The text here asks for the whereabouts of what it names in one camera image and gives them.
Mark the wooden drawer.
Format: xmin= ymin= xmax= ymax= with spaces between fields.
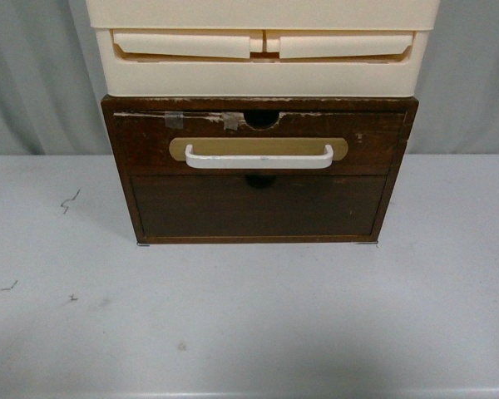
xmin=131 ymin=175 xmax=385 ymax=238
xmin=113 ymin=112 xmax=405 ymax=175

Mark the grey backdrop curtain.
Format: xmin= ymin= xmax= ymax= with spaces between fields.
xmin=0 ymin=1 xmax=499 ymax=155

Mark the white drawer handle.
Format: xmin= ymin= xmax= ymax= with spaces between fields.
xmin=185 ymin=145 xmax=334 ymax=170

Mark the cream plastic storage box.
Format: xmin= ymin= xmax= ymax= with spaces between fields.
xmin=96 ymin=29 xmax=429 ymax=97

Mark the cream plastic upper box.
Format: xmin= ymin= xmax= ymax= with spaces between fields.
xmin=86 ymin=0 xmax=440 ymax=31

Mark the dark brown wooden cabinet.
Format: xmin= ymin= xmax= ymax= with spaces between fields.
xmin=101 ymin=96 xmax=418 ymax=244

